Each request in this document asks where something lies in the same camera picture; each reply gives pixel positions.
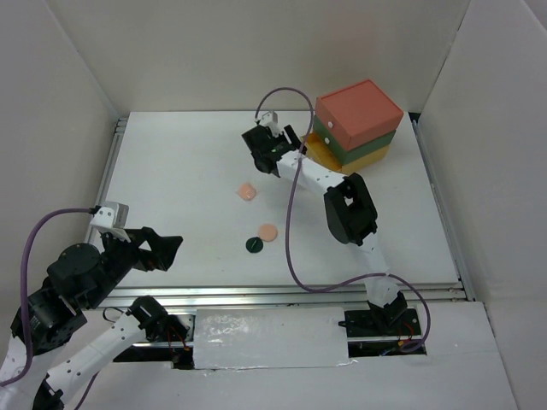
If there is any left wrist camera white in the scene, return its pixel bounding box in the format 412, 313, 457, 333
90, 202, 131, 243

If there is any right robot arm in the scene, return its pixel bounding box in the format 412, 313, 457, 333
242, 123, 408, 335

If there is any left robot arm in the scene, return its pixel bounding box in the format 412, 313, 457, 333
1, 227, 183, 409

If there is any green drawer box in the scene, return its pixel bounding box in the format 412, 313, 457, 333
312, 117, 396, 165

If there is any peach makeup sponge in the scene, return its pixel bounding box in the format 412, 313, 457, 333
237, 183, 257, 202

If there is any dark green round compact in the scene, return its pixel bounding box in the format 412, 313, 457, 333
245, 237, 264, 254

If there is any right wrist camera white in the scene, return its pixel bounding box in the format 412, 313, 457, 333
256, 110, 281, 138

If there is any orange drawer box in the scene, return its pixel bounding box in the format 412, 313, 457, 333
315, 79, 403, 151

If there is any round peach powder puff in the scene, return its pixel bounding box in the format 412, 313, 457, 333
258, 224, 278, 243

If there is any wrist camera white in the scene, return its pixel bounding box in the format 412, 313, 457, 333
256, 110, 281, 138
90, 202, 131, 243

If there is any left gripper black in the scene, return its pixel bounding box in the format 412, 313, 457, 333
85, 224, 184, 308

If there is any white foil covered panel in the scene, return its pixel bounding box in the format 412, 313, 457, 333
193, 307, 350, 370

